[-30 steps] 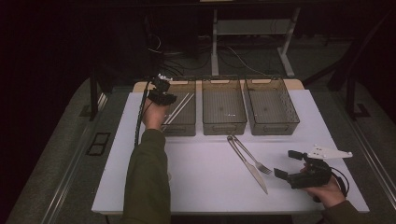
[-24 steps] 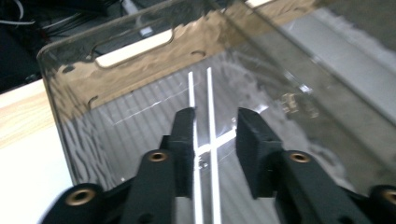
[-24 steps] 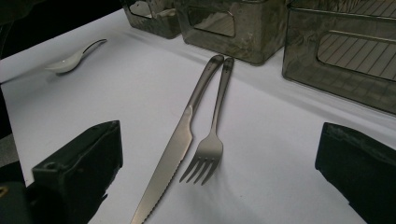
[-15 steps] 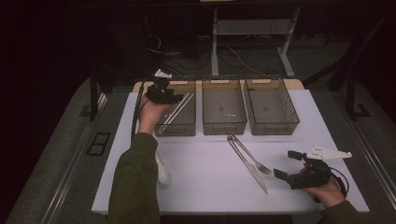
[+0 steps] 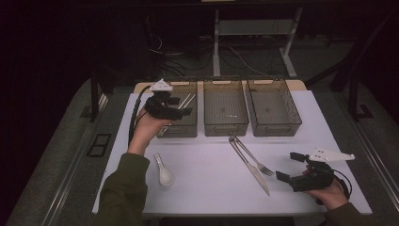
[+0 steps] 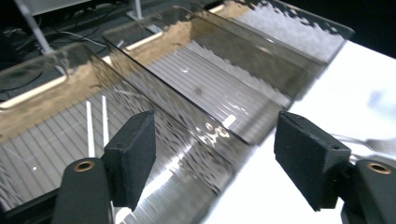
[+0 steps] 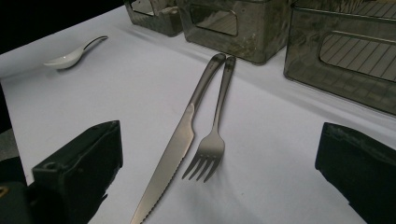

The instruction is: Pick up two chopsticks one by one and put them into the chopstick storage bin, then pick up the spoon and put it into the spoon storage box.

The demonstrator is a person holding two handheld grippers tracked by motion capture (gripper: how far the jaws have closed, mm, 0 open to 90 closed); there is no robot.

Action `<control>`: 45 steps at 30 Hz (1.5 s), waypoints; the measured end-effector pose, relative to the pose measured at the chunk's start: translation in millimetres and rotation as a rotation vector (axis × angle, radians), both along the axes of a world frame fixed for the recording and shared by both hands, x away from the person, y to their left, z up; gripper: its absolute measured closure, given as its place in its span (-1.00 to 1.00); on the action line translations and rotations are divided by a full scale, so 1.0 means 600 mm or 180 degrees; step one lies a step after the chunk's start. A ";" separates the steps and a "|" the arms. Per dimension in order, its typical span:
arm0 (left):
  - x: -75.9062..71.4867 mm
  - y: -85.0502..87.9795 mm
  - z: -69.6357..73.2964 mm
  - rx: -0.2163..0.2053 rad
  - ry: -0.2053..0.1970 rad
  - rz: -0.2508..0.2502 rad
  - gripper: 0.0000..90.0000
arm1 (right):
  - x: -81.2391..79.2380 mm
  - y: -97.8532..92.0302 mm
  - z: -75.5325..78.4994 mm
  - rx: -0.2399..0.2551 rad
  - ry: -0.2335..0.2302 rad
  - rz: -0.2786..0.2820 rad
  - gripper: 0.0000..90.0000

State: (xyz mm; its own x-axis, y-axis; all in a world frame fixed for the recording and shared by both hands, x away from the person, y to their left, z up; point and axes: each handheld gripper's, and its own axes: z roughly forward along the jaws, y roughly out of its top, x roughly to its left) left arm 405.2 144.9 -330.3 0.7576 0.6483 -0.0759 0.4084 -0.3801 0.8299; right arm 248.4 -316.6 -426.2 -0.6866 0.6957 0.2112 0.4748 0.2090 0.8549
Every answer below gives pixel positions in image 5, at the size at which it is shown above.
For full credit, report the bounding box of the person's right hand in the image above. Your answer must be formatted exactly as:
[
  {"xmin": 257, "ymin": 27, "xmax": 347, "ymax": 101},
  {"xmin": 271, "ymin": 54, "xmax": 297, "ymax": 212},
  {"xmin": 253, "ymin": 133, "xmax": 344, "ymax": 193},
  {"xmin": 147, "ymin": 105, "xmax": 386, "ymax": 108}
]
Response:
[{"xmin": 303, "ymin": 179, "xmax": 349, "ymax": 211}]

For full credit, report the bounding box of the silver fork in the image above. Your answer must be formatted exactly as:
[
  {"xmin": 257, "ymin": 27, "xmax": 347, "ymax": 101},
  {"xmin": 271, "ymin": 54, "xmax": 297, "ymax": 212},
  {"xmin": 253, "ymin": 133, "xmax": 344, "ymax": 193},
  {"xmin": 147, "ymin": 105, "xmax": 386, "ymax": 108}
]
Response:
[{"xmin": 233, "ymin": 136, "xmax": 274, "ymax": 177}]

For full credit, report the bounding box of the white metal desk frame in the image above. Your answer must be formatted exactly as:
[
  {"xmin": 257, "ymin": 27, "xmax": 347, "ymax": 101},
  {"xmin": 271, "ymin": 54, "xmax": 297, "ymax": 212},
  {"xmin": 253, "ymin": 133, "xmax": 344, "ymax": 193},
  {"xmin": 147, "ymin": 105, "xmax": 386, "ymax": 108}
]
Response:
[{"xmin": 212, "ymin": 8, "xmax": 304, "ymax": 79}]

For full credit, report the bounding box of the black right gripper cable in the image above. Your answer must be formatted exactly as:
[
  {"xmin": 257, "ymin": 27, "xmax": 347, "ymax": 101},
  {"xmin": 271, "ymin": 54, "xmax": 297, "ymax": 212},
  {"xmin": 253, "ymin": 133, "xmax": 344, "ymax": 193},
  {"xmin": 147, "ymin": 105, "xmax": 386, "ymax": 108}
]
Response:
[{"xmin": 332, "ymin": 169, "xmax": 353, "ymax": 202}]

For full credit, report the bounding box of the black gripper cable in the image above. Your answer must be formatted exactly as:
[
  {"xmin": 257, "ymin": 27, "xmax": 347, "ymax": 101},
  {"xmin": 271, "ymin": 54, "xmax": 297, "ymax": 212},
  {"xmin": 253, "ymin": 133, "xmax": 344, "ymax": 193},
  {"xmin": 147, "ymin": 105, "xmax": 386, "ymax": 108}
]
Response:
[
  {"xmin": 127, "ymin": 85, "xmax": 152, "ymax": 147},
  {"xmin": 332, "ymin": 169, "xmax": 353, "ymax": 202}
]

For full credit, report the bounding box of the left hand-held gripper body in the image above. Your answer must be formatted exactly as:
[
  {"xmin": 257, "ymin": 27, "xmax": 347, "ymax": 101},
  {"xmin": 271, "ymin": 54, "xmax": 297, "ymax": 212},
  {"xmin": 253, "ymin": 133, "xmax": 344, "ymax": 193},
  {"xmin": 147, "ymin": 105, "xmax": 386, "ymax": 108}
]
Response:
[{"xmin": 144, "ymin": 78, "xmax": 184, "ymax": 121}]

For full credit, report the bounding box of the black metal stand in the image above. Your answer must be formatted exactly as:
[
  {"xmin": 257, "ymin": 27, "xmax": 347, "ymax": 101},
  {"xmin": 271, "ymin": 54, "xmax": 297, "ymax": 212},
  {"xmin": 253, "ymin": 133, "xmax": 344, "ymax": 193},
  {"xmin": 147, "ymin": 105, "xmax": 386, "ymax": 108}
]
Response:
[
  {"xmin": 88, "ymin": 67, "xmax": 109, "ymax": 123},
  {"xmin": 347, "ymin": 74, "xmax": 375, "ymax": 121}
]

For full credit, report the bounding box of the translucent brown plastic bin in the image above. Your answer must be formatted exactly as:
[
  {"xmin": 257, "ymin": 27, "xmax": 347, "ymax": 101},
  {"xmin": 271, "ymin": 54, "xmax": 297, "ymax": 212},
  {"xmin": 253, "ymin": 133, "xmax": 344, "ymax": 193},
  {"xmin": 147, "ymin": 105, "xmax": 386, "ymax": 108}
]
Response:
[
  {"xmin": 152, "ymin": 78, "xmax": 200, "ymax": 138},
  {"xmin": 202, "ymin": 77, "xmax": 250, "ymax": 137},
  {"xmin": 246, "ymin": 77, "xmax": 303, "ymax": 137}
]

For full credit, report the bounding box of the black floor socket frame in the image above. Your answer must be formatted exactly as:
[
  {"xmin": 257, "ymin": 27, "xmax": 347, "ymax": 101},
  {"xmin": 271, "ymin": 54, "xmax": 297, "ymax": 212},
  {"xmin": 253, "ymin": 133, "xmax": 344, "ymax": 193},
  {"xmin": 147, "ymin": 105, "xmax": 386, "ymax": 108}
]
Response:
[{"xmin": 87, "ymin": 133, "xmax": 112, "ymax": 158}]

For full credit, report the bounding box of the person's left hand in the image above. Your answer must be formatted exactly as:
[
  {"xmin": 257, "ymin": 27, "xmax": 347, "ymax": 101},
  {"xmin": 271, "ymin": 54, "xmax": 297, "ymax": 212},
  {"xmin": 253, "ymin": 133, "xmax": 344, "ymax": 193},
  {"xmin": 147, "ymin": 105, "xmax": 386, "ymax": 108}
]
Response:
[{"xmin": 126, "ymin": 107, "xmax": 174, "ymax": 156}]

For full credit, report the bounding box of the bundle of black floor cables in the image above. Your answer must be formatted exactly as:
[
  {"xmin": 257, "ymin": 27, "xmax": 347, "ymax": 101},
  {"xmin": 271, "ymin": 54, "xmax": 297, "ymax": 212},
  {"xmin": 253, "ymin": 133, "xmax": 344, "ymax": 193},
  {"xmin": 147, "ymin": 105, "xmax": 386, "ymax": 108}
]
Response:
[{"xmin": 145, "ymin": 15, "xmax": 217, "ymax": 79}]

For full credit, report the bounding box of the white ceramic spoon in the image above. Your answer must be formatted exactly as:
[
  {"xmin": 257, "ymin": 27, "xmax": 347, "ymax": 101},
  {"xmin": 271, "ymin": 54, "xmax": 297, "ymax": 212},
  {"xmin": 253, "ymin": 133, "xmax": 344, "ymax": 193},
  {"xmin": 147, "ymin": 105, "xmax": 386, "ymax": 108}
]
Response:
[{"xmin": 152, "ymin": 153, "xmax": 174, "ymax": 187}]

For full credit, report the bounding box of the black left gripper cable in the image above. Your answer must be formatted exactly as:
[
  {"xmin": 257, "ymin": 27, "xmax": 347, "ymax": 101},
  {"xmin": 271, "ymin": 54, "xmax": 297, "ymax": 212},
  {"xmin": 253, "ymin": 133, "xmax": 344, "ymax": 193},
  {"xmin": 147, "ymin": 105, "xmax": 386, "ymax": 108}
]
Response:
[{"xmin": 127, "ymin": 85, "xmax": 152, "ymax": 147}]

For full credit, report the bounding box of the white floor cable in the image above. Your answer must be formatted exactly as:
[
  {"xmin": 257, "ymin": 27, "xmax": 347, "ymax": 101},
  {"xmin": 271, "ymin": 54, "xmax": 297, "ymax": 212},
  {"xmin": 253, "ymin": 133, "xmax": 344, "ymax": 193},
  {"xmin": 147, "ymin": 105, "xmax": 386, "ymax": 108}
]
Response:
[{"xmin": 230, "ymin": 46, "xmax": 271, "ymax": 77}]

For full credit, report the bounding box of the silver table knife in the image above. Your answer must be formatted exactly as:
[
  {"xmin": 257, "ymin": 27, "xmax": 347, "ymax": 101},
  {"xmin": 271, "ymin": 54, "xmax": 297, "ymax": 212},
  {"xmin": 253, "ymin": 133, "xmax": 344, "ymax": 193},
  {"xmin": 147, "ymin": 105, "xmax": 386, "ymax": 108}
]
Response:
[{"xmin": 228, "ymin": 137, "xmax": 271, "ymax": 197}]

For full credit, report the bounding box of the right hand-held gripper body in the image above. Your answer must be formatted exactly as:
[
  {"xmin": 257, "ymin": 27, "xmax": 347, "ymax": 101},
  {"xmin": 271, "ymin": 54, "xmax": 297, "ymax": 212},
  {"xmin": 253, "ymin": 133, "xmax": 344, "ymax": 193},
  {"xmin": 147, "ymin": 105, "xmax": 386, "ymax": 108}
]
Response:
[{"xmin": 290, "ymin": 146, "xmax": 356, "ymax": 193}]

